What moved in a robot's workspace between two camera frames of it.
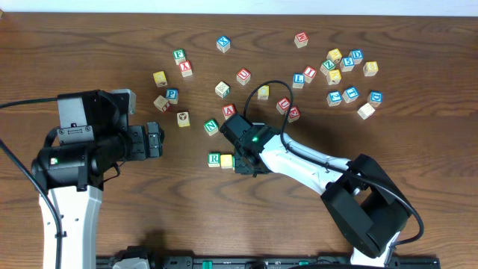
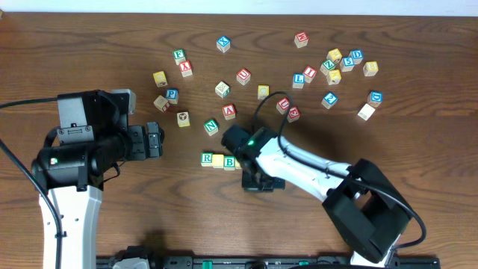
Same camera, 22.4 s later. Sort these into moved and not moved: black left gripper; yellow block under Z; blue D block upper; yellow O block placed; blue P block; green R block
Moved: green R block; yellow O block placed
Not moved: black left gripper; blue D block upper; yellow block under Z; blue P block
